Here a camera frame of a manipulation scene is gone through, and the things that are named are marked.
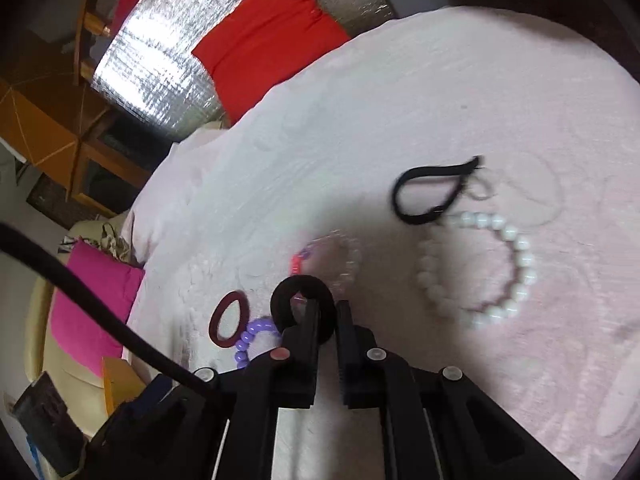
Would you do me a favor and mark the magenta cushion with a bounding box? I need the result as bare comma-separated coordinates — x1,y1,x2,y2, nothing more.
50,240,144,377

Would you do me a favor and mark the black hair tie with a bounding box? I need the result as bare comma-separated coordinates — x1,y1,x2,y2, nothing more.
269,274,338,348

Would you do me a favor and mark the dark maroon ring bracelet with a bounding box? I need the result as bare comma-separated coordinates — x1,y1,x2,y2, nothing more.
207,289,249,349

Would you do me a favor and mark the purple bead bracelet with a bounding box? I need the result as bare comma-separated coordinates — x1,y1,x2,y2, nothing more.
233,316,282,370

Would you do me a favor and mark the wooden shelf unit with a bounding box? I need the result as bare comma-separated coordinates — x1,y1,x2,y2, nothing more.
1,0,164,216

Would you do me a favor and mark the silver foil insulation sheet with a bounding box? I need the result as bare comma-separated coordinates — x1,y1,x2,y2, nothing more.
90,0,399,143

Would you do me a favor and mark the beige armchair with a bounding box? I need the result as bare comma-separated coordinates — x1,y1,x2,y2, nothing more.
25,214,144,438

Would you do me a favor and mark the white bead bracelet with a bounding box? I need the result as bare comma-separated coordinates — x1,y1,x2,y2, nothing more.
415,210,539,331

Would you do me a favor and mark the pink clear bead bracelet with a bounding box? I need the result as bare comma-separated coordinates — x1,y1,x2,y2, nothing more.
290,228,364,296

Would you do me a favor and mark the red cushion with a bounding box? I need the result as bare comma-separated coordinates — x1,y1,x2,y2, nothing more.
192,0,350,124

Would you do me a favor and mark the orange cardboard box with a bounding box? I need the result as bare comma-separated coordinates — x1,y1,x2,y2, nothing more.
102,356,145,416

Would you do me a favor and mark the pink white bed cover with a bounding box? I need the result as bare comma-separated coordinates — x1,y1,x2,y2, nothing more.
129,8,639,479

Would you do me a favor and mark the black cable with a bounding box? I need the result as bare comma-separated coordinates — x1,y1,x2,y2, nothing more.
0,221,214,399

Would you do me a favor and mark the black cord bracelet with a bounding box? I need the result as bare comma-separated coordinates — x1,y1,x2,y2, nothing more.
390,155,484,226

